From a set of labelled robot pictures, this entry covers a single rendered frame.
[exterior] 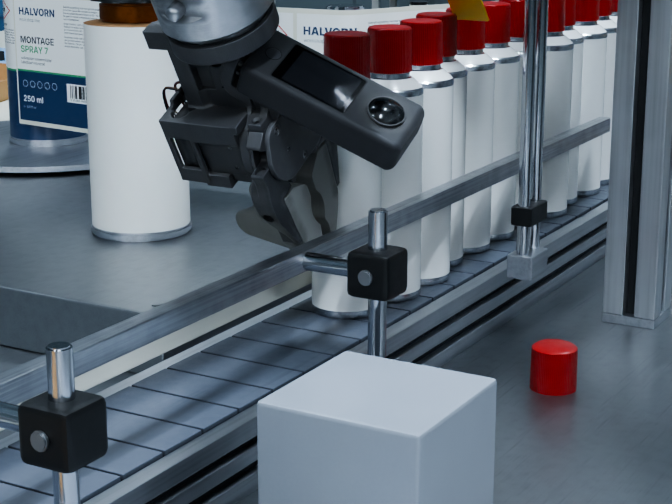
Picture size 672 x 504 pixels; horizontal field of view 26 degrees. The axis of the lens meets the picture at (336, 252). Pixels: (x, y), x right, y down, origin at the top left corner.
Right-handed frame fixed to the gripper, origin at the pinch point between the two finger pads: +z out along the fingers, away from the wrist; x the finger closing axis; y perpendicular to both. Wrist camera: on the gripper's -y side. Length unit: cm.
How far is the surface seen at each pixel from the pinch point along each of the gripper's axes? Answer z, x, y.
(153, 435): -6.7, 22.9, -1.8
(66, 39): 10, -35, 53
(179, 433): -6.2, 22.0, -2.9
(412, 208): 0.6, -6.0, -3.9
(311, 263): -6.8, 7.6, -4.6
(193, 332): -2.7, 11.6, 3.6
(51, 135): 21, -31, 57
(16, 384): -20.2, 30.7, -3.9
